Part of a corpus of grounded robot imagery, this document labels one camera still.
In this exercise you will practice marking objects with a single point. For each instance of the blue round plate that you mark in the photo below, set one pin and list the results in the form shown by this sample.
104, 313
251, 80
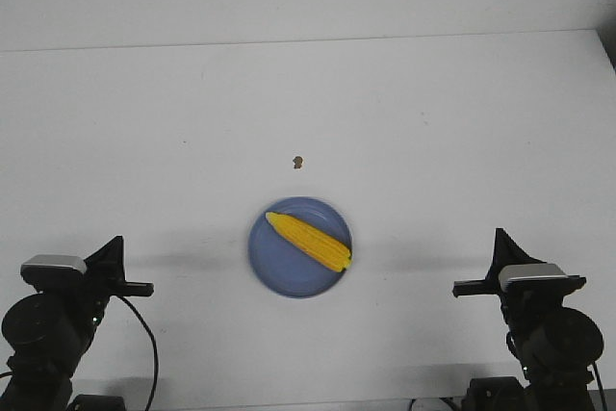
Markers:
282, 267

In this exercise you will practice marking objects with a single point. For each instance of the yellow corn cob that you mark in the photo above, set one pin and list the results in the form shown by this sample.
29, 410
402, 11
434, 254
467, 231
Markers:
321, 247

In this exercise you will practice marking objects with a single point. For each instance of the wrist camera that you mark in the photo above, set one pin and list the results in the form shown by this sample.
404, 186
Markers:
46, 272
543, 272

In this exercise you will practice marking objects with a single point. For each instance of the small brown crumb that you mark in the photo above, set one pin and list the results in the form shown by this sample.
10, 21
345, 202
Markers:
298, 162

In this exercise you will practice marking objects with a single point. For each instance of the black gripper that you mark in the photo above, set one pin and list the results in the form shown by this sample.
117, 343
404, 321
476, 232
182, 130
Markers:
106, 271
506, 253

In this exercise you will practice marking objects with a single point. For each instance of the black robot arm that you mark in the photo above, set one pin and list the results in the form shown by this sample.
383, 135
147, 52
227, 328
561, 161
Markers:
51, 330
556, 346

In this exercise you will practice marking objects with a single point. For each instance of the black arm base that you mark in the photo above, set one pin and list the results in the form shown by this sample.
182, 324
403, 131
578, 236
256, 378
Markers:
97, 403
494, 394

